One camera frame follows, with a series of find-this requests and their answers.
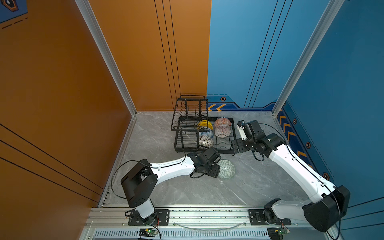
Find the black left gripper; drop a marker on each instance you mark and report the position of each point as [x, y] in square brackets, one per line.
[216, 171]

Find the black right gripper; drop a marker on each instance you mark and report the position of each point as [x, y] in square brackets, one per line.
[240, 147]

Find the pink striped bowl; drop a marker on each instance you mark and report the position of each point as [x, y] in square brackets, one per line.
[223, 131]

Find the brown patterned bowl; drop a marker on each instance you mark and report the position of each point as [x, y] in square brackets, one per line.
[206, 142]

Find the yellow bowl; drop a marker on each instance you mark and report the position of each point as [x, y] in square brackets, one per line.
[204, 124]

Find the orange patterned bowl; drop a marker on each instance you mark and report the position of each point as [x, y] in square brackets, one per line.
[222, 122]

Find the blue floral bowl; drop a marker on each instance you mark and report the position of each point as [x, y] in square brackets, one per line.
[209, 133]

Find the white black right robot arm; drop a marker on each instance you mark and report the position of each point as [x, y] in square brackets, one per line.
[327, 203]

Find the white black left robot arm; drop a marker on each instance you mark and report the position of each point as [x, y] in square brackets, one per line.
[139, 183]

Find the left green circuit board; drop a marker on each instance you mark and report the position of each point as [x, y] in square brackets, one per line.
[148, 234]

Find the green circuit board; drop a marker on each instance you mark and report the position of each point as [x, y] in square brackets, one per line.
[148, 234]
[278, 233]

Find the right green circuit board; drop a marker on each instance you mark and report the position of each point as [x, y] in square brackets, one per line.
[278, 233]

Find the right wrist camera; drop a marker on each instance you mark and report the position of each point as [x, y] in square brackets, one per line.
[241, 129]

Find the black wire dish rack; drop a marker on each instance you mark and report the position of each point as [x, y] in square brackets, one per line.
[188, 112]

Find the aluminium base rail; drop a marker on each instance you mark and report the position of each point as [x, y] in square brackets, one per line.
[196, 223]

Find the aluminium right corner post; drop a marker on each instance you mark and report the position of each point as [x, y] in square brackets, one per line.
[318, 34]

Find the aluminium corner post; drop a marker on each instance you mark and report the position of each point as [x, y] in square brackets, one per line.
[101, 42]
[318, 34]

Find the aluminium left corner post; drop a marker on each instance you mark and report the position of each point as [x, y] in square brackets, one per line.
[101, 42]

